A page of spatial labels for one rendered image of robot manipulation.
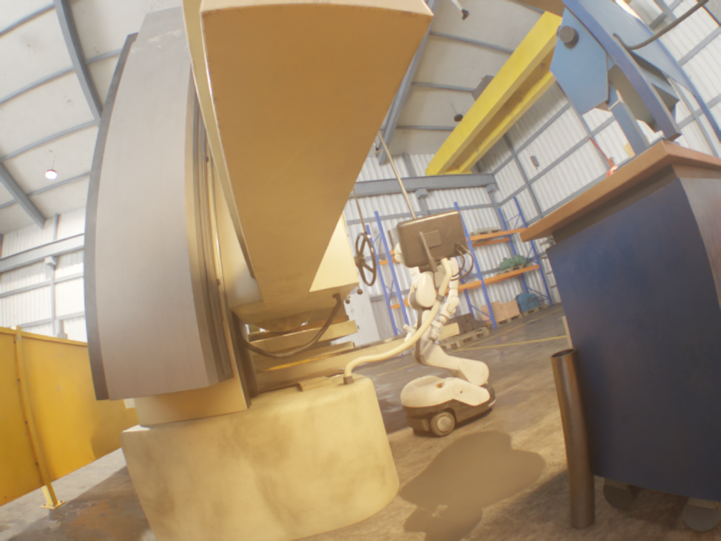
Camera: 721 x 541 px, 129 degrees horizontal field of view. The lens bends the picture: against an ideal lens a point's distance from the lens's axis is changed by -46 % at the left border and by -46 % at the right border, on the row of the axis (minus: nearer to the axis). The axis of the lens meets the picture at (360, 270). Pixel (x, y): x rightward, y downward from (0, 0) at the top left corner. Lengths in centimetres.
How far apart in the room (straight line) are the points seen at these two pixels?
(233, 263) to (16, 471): 206
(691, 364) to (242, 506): 150
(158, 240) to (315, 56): 79
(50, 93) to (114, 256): 920
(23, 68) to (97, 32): 233
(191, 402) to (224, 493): 41
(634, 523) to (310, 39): 127
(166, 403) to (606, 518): 168
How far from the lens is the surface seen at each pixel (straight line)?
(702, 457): 91
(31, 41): 965
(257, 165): 44
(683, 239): 75
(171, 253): 97
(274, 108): 36
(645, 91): 74
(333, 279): 155
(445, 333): 295
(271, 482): 139
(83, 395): 334
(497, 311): 1054
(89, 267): 126
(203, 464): 140
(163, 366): 93
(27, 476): 265
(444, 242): 161
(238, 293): 153
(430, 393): 216
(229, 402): 142
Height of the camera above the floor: 79
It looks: 12 degrees up
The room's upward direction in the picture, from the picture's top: 15 degrees counter-clockwise
